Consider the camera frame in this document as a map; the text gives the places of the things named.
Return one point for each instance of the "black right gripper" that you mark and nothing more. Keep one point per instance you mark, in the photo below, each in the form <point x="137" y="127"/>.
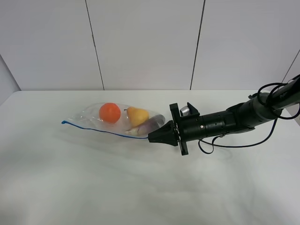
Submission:
<point x="190" y="127"/>

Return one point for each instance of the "clear zip bag blue zipper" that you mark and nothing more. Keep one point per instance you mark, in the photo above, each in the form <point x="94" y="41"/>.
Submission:
<point x="88" y="119"/>

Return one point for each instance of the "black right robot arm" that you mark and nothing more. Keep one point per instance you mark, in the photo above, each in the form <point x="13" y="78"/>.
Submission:
<point x="265" y="105"/>

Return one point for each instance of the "purple eggplant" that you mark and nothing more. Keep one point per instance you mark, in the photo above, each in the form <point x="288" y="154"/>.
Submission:
<point x="148" y="126"/>

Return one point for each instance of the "yellow pear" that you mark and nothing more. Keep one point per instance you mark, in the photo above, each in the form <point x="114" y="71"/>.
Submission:
<point x="137" y="116"/>

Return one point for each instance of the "orange fruit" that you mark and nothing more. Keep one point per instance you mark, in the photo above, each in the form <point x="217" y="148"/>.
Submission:
<point x="110" y="113"/>

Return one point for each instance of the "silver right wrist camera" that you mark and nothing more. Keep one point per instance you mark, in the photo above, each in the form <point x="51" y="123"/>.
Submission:
<point x="188" y="110"/>

